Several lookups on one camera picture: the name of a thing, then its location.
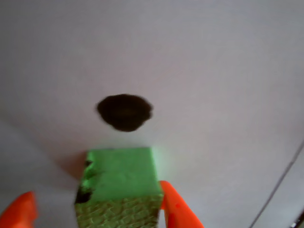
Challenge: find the black dot mark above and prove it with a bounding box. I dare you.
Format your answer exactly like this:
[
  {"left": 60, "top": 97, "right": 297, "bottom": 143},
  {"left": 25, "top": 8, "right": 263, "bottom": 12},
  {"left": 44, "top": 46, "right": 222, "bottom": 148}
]
[{"left": 96, "top": 94, "right": 154, "bottom": 133}]

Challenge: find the green textured foam block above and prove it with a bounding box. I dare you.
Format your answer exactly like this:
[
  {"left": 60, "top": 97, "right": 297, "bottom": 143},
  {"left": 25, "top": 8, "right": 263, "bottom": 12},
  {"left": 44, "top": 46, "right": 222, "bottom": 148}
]
[{"left": 75, "top": 147, "right": 164, "bottom": 228}]

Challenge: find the white paper sheet with lines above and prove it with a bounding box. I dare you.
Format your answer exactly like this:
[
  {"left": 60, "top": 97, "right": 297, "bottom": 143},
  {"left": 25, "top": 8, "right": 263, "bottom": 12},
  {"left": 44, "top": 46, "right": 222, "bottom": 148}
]
[{"left": 0, "top": 0, "right": 304, "bottom": 228}]

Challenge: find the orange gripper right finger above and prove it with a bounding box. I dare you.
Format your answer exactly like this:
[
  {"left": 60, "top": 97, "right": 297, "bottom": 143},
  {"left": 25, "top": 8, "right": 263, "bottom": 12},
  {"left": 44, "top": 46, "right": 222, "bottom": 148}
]
[{"left": 158, "top": 180, "right": 205, "bottom": 228}]

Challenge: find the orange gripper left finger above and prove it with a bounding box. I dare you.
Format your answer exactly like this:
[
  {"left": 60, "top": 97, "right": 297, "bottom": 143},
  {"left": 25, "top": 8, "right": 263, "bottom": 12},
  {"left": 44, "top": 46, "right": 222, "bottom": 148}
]
[{"left": 0, "top": 191, "right": 38, "bottom": 228}]

